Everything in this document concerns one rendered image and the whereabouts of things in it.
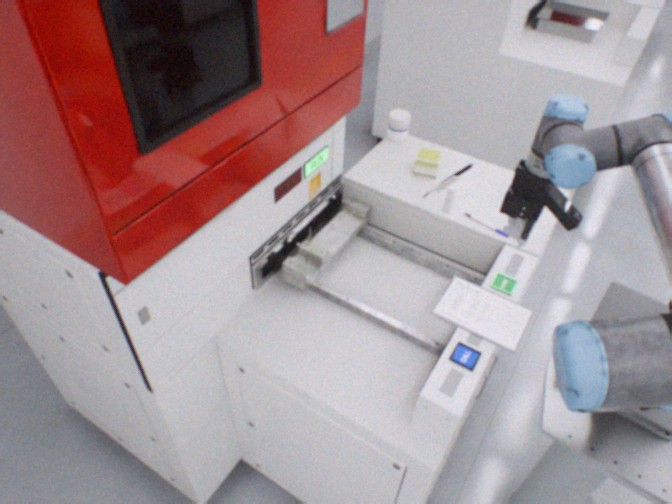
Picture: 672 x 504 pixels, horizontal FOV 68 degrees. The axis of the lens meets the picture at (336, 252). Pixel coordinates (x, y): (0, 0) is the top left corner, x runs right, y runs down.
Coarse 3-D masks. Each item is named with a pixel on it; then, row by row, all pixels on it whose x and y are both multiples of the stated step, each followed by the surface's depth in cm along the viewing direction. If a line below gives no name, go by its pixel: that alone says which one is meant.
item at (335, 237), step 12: (348, 216) 156; (360, 216) 156; (336, 228) 152; (348, 228) 152; (360, 228) 155; (324, 240) 148; (336, 240) 148; (348, 240) 150; (336, 252) 146; (312, 264) 141; (324, 264) 141; (288, 276) 137; (312, 276) 138; (300, 288) 137
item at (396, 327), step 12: (312, 288) 140; (324, 288) 138; (336, 300) 138; (348, 300) 136; (360, 312) 135; (372, 312) 133; (384, 324) 132; (396, 324) 130; (408, 336) 129; (420, 336) 128; (432, 348) 127; (444, 348) 126
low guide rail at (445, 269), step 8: (360, 232) 157; (368, 232) 156; (368, 240) 157; (376, 240) 155; (384, 240) 153; (392, 240) 153; (392, 248) 153; (400, 248) 151; (408, 248) 151; (408, 256) 151; (416, 256) 149; (424, 256) 149; (424, 264) 150; (432, 264) 148; (440, 264) 147; (448, 264) 147; (440, 272) 148; (448, 272) 146; (456, 272) 145; (464, 272) 145; (472, 280) 143; (480, 280) 143
